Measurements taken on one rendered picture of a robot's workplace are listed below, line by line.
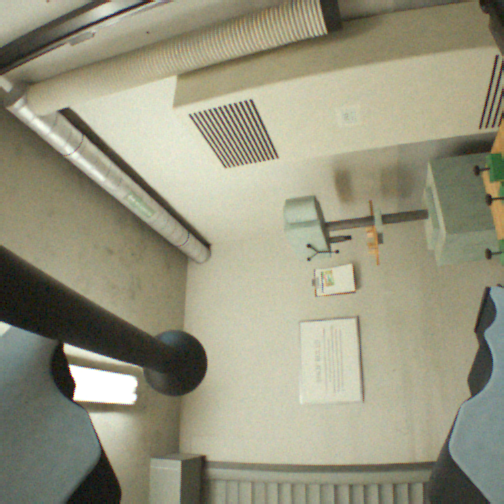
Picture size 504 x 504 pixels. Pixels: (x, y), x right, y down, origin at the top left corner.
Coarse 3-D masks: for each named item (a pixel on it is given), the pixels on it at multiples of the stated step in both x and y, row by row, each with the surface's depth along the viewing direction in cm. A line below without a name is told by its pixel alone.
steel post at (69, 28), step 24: (96, 0) 133; (120, 0) 129; (144, 0) 129; (168, 0) 130; (48, 24) 140; (72, 24) 136; (96, 24) 136; (0, 48) 149; (24, 48) 145; (48, 48) 144; (0, 72) 153
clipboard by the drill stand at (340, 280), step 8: (320, 272) 313; (328, 272) 311; (336, 272) 308; (344, 272) 304; (352, 272) 301; (312, 280) 312; (320, 280) 311; (328, 280) 309; (336, 280) 305; (344, 280) 302; (352, 280) 299; (320, 288) 309; (328, 288) 306; (336, 288) 303; (344, 288) 300; (352, 288) 297; (320, 296) 308
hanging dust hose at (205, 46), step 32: (320, 0) 124; (192, 32) 141; (224, 32) 136; (256, 32) 134; (288, 32) 132; (320, 32) 132; (96, 64) 154; (128, 64) 149; (160, 64) 147; (192, 64) 147; (32, 96) 164; (64, 96) 161; (96, 96) 163
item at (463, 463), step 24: (480, 312) 11; (480, 336) 10; (480, 360) 9; (480, 384) 8; (480, 408) 7; (456, 432) 6; (480, 432) 6; (456, 456) 6; (480, 456) 6; (432, 480) 7; (456, 480) 6; (480, 480) 6
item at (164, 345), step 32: (0, 256) 6; (0, 288) 6; (32, 288) 7; (64, 288) 9; (0, 320) 7; (32, 320) 8; (64, 320) 9; (96, 320) 10; (96, 352) 11; (128, 352) 13; (160, 352) 16; (192, 352) 19; (160, 384) 19; (192, 384) 19
